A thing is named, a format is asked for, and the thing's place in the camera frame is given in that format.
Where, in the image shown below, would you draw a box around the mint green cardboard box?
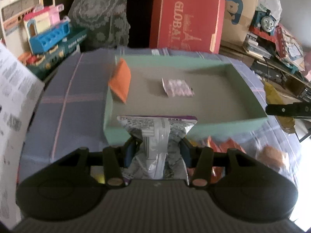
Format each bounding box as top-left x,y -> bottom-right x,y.
103,55 -> 267,145

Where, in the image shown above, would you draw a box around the yellow snack packet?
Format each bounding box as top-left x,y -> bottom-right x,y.
263,81 -> 296,134

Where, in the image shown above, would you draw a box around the silver purple snack bag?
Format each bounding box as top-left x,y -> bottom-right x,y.
117,116 -> 197,182

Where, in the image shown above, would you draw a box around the white printed instruction sheet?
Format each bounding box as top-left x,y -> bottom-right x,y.
0,44 -> 44,229

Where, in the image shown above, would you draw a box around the orange brown snack bag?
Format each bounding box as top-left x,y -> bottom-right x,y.
256,145 -> 289,171

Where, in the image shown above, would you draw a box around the plaid blue bed cover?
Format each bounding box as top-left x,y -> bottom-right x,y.
18,47 -> 302,190

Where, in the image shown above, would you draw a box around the orange snack packet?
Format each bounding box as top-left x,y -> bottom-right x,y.
108,58 -> 131,104

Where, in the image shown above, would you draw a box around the toy kitchen playset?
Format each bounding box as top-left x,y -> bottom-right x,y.
1,0 -> 87,81

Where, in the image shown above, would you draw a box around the grey lace patterned cushion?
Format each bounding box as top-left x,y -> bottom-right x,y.
68,0 -> 130,50

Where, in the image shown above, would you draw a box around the blue Thomas train toy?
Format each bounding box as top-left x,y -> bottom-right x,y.
251,10 -> 276,36

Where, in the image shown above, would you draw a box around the brown cardboard box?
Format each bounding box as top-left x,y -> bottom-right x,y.
221,0 -> 258,46

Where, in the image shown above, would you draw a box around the pink patterned snack packet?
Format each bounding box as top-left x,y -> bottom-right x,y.
162,78 -> 195,97

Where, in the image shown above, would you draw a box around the red Global cardboard box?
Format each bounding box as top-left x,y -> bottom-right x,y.
149,0 -> 226,54

